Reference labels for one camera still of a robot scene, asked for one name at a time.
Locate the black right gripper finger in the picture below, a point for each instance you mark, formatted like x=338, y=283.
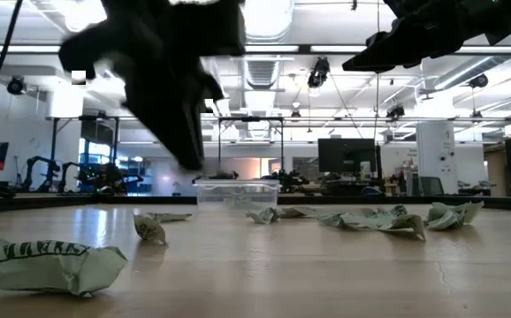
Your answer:
x=378, y=37
x=388, y=55

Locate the white square pillar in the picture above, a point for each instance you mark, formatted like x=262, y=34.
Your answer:
x=437, y=150

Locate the silver ceiling air duct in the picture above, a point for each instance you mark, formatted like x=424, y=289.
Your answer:
x=262, y=70

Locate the grey office chair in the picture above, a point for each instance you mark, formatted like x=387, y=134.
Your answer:
x=431, y=185

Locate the black rig frame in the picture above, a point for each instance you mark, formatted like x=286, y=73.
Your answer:
x=54, y=150
x=251, y=118

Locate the clear plastic container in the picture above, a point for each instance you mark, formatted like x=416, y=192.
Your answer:
x=238, y=182

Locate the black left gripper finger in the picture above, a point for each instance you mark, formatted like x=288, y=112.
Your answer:
x=171, y=132

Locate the wooden cabinet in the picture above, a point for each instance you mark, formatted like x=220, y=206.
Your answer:
x=496, y=172

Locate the black ceiling camera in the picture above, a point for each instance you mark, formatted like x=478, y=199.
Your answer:
x=478, y=81
x=396, y=111
x=318, y=70
x=15, y=85

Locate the black aluminium table frame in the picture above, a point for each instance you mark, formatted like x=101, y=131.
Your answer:
x=61, y=201

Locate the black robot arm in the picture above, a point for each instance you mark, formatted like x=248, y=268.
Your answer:
x=105, y=176
x=291, y=180
x=39, y=161

